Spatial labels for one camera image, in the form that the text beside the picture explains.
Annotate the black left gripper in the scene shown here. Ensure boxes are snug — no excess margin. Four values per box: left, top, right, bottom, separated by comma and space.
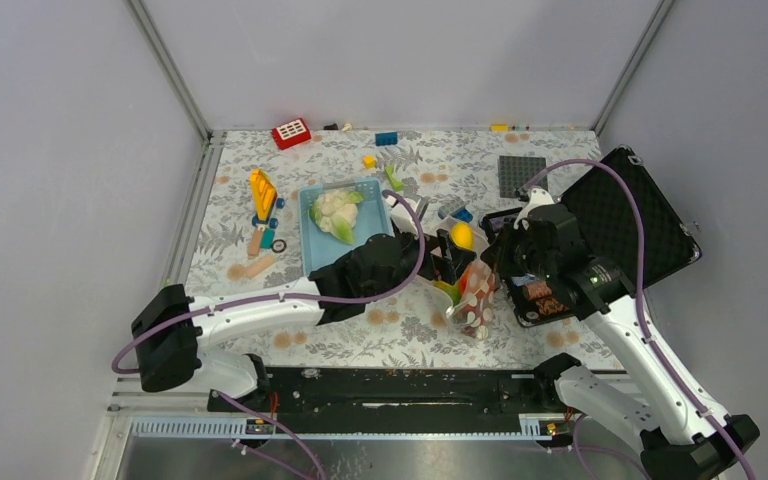
367, 223, 475, 304

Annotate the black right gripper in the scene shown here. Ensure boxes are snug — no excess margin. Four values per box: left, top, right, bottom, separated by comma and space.
480, 217, 557, 281

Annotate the toy cauliflower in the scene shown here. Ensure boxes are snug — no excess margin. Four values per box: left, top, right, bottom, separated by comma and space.
309, 189, 364, 245

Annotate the yellow toy mango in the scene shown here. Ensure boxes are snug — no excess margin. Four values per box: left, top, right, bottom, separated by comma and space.
449, 221, 474, 250

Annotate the clear polka dot zip bag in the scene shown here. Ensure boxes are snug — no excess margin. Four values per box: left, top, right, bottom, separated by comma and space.
432, 219, 496, 340

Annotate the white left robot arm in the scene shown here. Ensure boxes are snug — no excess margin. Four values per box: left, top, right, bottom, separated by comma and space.
125, 232, 476, 411

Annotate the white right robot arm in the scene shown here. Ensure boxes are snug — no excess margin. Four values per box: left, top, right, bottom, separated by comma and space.
482, 187, 760, 479

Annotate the blue perforated plastic basket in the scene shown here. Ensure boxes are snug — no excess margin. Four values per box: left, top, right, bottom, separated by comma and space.
299, 177, 393, 274

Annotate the grey building baseplate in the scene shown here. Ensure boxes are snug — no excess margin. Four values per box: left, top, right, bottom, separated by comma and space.
497, 156, 547, 199

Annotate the green toy piece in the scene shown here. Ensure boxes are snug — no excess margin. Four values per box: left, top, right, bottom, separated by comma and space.
384, 164, 404, 192

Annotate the black poker chip case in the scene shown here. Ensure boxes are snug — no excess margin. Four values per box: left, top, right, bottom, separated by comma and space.
503, 145, 702, 328

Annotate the blue grey brick stack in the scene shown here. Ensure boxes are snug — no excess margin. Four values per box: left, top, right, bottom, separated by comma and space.
437, 197, 474, 223

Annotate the small yellow cube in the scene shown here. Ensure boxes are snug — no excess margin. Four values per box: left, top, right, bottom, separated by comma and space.
362, 156, 377, 169

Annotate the blue toy brick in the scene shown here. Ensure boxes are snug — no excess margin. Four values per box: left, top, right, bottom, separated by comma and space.
374, 131, 399, 146

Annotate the yellow toy truck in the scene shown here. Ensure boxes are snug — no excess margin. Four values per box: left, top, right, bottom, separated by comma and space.
249, 169, 285, 229

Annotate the wooden block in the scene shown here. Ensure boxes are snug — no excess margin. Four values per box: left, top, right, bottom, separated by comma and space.
244, 254, 276, 279

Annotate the red white toy brick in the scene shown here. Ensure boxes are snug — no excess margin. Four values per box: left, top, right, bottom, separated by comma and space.
271, 118, 312, 150

